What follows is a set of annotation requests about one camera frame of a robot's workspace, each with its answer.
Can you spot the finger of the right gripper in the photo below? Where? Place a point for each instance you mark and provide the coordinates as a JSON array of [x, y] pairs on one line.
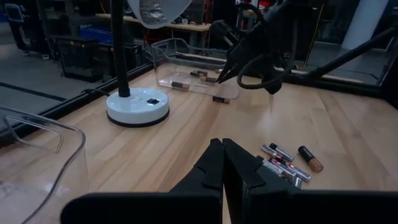
[[233, 40], [242, 67]]

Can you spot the blue storage bin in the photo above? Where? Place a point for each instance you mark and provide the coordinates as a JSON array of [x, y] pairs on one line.
[[94, 32]]

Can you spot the silver black battery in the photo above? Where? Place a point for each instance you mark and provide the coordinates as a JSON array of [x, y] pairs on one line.
[[269, 151], [283, 152], [293, 171], [272, 167], [297, 182]]

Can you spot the wooden workbench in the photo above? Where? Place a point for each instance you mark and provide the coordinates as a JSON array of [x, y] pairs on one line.
[[186, 26]]

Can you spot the clear plastic bin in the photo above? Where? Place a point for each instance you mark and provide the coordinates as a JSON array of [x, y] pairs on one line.
[[164, 67], [46, 186]]

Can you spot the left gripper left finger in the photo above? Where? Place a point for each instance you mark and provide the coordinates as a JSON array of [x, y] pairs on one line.
[[199, 199]]

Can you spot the white desk lamp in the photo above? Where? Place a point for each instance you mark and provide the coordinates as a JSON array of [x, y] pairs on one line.
[[136, 107]]

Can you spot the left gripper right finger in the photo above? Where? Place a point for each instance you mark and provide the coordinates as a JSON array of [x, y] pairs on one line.
[[248, 193]]

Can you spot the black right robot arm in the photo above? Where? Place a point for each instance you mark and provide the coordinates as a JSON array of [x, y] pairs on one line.
[[286, 7]]

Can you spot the white round pillar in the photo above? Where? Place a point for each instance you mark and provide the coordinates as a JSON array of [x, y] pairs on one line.
[[363, 21]]

